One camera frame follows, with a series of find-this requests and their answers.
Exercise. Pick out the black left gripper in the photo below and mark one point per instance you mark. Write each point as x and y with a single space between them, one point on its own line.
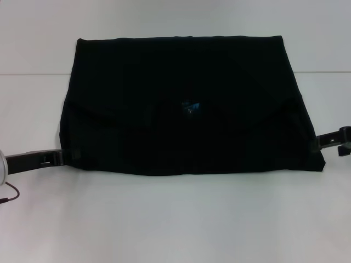
30 161

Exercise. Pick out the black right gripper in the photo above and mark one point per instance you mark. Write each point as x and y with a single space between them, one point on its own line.
337 137

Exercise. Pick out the black t-shirt with FREE print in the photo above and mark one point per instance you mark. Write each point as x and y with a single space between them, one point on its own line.
178 123

